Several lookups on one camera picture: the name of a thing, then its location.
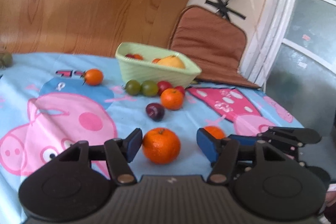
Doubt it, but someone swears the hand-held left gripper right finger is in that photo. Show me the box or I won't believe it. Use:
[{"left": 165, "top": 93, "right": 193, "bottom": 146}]
[{"left": 196, "top": 128, "right": 288, "bottom": 186}]

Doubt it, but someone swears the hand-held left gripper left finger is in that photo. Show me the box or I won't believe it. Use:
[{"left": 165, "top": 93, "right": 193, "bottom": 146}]
[{"left": 52, "top": 128, "right": 143, "bottom": 186}]

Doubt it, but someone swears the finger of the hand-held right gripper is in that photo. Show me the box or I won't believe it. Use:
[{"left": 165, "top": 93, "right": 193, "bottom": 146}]
[
  {"left": 228, "top": 126, "right": 322, "bottom": 148},
  {"left": 273, "top": 146, "right": 307, "bottom": 169}
]

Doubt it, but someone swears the large mandarin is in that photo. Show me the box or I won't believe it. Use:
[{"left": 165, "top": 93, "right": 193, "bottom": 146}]
[{"left": 142, "top": 128, "right": 181, "bottom": 165}]

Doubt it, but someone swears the light green plastic basket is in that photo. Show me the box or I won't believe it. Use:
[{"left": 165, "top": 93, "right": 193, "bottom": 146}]
[{"left": 115, "top": 42, "right": 202, "bottom": 90}]

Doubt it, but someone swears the orange tomato with stem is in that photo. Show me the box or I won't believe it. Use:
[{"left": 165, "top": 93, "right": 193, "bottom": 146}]
[{"left": 81, "top": 69, "right": 104, "bottom": 86}]

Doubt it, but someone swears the yellow grapefruit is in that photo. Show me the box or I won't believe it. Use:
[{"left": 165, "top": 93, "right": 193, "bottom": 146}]
[{"left": 157, "top": 55, "right": 186, "bottom": 69}]

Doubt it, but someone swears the cartoon pig printed blanket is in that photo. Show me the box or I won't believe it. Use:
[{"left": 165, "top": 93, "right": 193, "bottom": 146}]
[{"left": 0, "top": 52, "right": 305, "bottom": 224}]

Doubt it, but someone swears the brown cushion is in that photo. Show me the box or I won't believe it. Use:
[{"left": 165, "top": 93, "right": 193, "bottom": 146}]
[{"left": 168, "top": 5, "right": 261, "bottom": 89}]

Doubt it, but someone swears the white framed window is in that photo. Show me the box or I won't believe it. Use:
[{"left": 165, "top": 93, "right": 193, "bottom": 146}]
[{"left": 240, "top": 0, "right": 336, "bottom": 135}]

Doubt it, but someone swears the black tape cross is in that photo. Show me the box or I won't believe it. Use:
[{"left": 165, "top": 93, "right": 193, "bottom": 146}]
[{"left": 205, "top": 0, "right": 247, "bottom": 22}]

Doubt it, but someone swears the olive green tomato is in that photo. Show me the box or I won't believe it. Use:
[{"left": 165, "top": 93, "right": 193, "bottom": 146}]
[{"left": 0, "top": 53, "right": 13, "bottom": 68}]

